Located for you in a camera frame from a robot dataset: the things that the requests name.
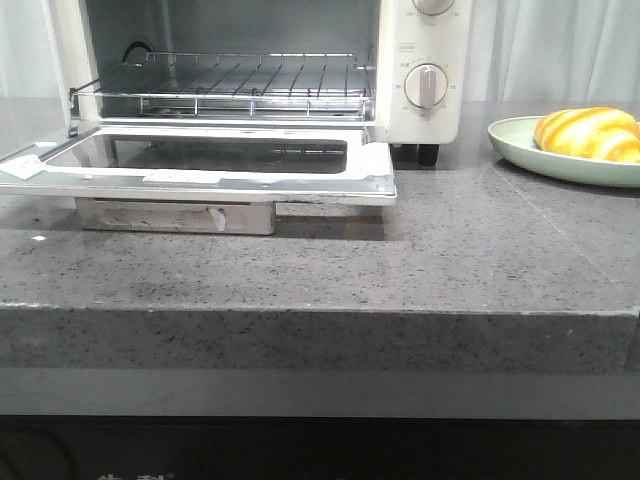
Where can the glass oven door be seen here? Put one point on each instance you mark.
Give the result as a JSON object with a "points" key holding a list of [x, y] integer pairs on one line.
{"points": [[196, 177]]}

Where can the yellow striped croissant bread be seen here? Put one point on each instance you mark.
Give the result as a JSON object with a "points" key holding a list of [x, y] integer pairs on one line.
{"points": [[601, 133]]}

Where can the white Toshiba toaster oven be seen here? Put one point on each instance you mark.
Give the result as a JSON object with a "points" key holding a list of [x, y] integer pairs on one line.
{"points": [[91, 37]]}

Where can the lower beige timer knob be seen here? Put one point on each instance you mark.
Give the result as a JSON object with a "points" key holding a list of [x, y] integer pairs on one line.
{"points": [[425, 86]]}

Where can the light green plate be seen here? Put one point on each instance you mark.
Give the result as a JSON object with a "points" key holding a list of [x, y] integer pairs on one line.
{"points": [[513, 140]]}

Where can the upper beige temperature knob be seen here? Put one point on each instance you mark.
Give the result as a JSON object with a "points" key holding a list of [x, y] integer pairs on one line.
{"points": [[432, 7]]}

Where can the wire oven rack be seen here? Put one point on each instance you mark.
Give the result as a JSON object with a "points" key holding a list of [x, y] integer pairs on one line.
{"points": [[186, 85]]}

